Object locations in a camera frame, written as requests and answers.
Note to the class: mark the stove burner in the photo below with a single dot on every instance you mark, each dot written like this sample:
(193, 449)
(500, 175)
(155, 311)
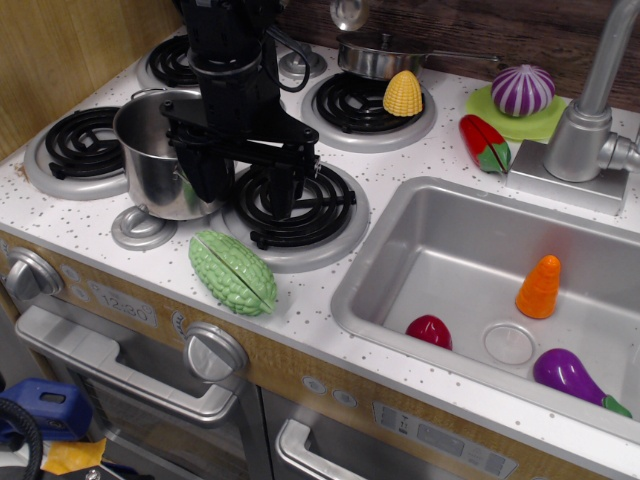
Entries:
(326, 223)
(347, 112)
(166, 66)
(78, 157)

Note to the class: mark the silver dishwasher door handle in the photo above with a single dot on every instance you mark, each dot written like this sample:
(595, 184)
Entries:
(292, 448)

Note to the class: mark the silver oven knob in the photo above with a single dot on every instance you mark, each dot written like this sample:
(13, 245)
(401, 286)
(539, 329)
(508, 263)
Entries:
(211, 354)
(31, 275)

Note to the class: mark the silver toy faucet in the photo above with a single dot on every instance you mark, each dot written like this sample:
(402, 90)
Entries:
(585, 163)

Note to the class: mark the yellow cloth scrap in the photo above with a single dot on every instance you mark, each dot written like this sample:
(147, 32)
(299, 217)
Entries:
(64, 457)

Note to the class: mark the front right stove burner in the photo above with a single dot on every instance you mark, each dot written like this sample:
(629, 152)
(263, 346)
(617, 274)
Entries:
(326, 223)

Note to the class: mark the red toy tomato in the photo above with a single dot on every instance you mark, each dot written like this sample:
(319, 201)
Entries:
(430, 329)

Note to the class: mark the left silver oven knob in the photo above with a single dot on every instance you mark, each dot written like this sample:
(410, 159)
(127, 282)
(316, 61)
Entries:
(31, 275)

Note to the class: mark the green toy squash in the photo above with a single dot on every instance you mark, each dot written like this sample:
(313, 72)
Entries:
(233, 273)

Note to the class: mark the orange toy carrot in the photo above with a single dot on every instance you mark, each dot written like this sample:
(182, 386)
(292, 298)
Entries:
(538, 293)

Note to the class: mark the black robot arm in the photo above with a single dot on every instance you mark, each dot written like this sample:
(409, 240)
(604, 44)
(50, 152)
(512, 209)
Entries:
(219, 29)

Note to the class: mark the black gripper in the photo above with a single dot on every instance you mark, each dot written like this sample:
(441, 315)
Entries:
(238, 116)

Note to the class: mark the right silver oven knob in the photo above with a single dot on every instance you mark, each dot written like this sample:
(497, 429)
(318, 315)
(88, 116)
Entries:
(211, 354)

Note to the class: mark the silver oven door handle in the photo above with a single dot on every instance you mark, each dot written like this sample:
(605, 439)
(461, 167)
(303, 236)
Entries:
(95, 356)

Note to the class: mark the yellow toy corn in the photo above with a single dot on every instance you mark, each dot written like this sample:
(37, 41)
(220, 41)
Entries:
(403, 95)

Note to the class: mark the purple toy eggplant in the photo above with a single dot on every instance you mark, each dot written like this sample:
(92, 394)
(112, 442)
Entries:
(562, 370)

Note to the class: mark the hanging silver spoon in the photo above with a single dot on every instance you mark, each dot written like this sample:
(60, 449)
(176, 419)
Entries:
(349, 15)

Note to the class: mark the silver sink basin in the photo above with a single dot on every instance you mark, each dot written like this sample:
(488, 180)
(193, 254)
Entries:
(462, 255)

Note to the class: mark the back right stove burner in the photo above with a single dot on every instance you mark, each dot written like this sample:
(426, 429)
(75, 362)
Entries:
(347, 112)

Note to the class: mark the front left stove burner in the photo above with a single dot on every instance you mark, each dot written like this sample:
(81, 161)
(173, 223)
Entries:
(78, 157)

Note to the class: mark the light green plate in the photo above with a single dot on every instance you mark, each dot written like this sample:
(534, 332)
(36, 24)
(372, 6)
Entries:
(537, 127)

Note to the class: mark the back left stove burner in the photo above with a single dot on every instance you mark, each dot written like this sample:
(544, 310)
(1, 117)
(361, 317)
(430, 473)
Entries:
(166, 66)

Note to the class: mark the red toy pepper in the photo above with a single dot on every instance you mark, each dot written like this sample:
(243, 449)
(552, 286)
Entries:
(485, 145)

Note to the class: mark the tall steel pot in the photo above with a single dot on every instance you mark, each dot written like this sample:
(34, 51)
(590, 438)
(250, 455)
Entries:
(156, 182)

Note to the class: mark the blue plastic device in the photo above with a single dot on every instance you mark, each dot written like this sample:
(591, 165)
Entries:
(61, 411)

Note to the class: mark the purple striped toy onion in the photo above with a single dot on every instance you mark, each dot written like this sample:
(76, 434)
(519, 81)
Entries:
(522, 90)

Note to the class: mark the steel frying pan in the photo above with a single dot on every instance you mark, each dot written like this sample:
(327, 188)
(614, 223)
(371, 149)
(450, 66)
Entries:
(380, 56)

